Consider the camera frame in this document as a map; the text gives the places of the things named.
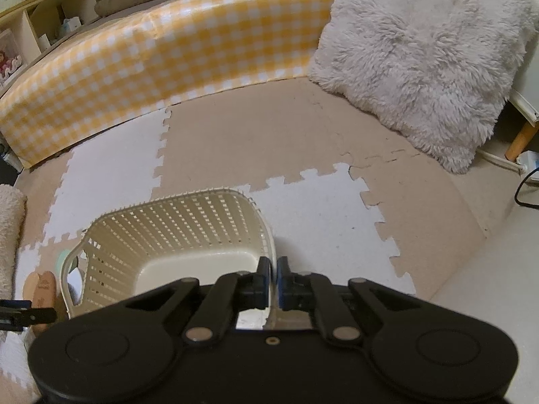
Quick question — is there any mint green round object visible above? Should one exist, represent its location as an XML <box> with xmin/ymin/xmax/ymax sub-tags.
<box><xmin>55</xmin><ymin>249</ymin><xmax>70</xmax><ymax>281</ymax></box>

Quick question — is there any black cable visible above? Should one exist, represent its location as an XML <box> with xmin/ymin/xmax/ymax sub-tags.
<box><xmin>514</xmin><ymin>165</ymin><xmax>539</xmax><ymax>211</ymax></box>

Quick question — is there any cream fluffy blanket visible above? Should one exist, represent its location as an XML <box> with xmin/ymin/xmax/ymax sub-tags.
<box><xmin>0</xmin><ymin>184</ymin><xmax>27</xmax><ymax>299</ymax></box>

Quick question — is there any wooden shelf unit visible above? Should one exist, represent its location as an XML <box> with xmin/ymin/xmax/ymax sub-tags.
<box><xmin>1</xmin><ymin>0</ymin><xmax>100</xmax><ymax>89</ymax></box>

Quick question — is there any cream plastic lattice basket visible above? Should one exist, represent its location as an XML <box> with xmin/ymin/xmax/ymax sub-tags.
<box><xmin>59</xmin><ymin>188</ymin><xmax>277</xmax><ymax>318</ymax></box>

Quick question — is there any framed baby photo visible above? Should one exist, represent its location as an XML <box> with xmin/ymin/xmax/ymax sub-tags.
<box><xmin>0</xmin><ymin>29</ymin><xmax>24</xmax><ymax>86</ymax></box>

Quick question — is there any wooden oval brush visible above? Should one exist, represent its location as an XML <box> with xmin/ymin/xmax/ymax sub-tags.
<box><xmin>23</xmin><ymin>271</ymin><xmax>58</xmax><ymax>321</ymax></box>

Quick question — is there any yellow white checkered bumper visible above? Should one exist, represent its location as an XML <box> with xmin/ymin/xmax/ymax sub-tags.
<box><xmin>1</xmin><ymin>0</ymin><xmax>334</xmax><ymax>167</ymax></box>

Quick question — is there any wooden furniture leg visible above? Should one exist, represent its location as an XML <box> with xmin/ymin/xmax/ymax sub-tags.
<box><xmin>505</xmin><ymin>122</ymin><xmax>538</xmax><ymax>162</ymax></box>

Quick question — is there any white furniture panel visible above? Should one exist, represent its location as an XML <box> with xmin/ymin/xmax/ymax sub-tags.
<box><xmin>510</xmin><ymin>89</ymin><xmax>539</xmax><ymax>127</ymax></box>

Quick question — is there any white fluffy cushion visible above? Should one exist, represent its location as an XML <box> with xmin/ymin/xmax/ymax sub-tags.
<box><xmin>308</xmin><ymin>0</ymin><xmax>538</xmax><ymax>173</ymax></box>

